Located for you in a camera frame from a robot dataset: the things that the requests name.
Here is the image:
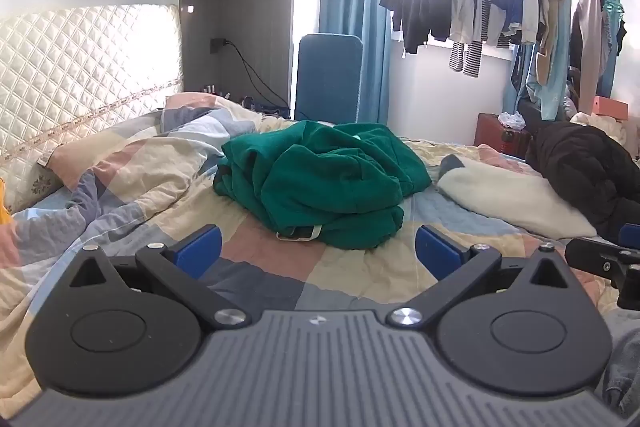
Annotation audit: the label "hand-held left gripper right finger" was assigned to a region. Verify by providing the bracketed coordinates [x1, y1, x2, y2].
[389, 225, 571, 328]

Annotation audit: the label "white hanging shirt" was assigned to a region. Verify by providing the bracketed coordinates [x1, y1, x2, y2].
[450, 0, 476, 45]

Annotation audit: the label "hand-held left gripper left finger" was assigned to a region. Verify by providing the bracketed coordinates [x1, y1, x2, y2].
[67, 224, 251, 329]

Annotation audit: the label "black puffer jacket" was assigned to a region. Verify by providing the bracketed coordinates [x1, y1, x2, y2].
[525, 122, 640, 243]

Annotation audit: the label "striped hanging shirt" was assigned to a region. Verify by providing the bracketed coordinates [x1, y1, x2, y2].
[448, 0, 493, 78]

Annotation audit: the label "white fluffy cloth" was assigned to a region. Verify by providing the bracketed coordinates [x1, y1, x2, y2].
[437, 154, 598, 240]

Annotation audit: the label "pink hanging trousers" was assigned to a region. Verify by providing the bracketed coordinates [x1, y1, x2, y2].
[570, 0, 606, 115]

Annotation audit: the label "patchwork quilt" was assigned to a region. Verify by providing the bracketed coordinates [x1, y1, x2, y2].
[0, 92, 623, 408]

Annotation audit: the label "red storage box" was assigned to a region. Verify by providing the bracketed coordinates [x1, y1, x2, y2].
[474, 113, 533, 158]

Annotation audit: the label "white plastic bag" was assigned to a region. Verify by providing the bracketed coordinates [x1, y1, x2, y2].
[497, 111, 526, 130]

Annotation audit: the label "blue window curtain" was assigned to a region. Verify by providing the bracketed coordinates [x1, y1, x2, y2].
[320, 0, 391, 138]

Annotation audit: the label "blue upholstered panel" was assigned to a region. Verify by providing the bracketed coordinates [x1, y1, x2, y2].
[294, 33, 363, 125]

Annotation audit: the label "dark patterned hanging garment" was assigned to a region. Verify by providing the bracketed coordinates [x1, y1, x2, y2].
[606, 9, 627, 58]

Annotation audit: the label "green hoodie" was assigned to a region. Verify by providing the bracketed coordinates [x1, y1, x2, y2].
[212, 119, 433, 250]

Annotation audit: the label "rack of hanging clothes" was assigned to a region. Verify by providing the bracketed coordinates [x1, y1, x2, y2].
[502, 0, 626, 118]

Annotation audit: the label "cream quilted headboard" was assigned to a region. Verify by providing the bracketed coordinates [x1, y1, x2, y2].
[0, 3, 183, 212]

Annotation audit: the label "yellow cloth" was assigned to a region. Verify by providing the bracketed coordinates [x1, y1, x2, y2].
[0, 177, 13, 225]

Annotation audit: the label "black charger cable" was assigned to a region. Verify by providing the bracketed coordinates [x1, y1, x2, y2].
[225, 41, 291, 108]

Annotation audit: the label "pink shoebox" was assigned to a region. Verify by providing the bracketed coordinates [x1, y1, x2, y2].
[591, 96, 630, 116]

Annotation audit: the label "cream bundled blanket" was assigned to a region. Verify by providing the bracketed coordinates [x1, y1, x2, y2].
[570, 112, 628, 148]

